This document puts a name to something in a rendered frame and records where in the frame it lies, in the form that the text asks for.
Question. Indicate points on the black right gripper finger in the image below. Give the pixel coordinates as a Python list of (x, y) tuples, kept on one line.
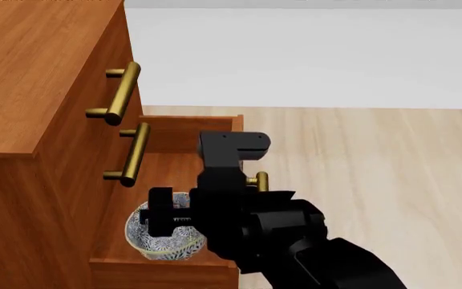
[(160, 204), (221, 153)]

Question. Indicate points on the blue white patterned bowl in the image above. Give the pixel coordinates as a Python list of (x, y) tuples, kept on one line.
[(183, 239)]

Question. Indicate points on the open brown wooden drawer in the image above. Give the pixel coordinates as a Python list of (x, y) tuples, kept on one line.
[(167, 135)]

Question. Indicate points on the brown wooden cabinet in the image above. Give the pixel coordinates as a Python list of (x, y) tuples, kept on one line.
[(26, 90)]

